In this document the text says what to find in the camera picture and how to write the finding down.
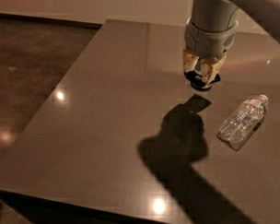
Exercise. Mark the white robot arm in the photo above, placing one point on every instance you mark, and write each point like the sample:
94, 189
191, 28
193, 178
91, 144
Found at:
219, 15

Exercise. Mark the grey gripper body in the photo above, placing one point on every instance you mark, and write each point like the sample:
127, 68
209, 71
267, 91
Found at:
208, 41

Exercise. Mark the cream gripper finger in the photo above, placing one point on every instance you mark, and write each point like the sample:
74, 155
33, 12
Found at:
210, 67
190, 60

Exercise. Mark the clear plastic water bottle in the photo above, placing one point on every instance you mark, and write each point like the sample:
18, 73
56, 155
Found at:
240, 125

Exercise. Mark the black rxbar chocolate bar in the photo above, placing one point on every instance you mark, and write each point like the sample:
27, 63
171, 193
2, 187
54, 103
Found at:
217, 78

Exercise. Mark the green white soda can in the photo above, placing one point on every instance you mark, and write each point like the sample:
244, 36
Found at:
196, 80

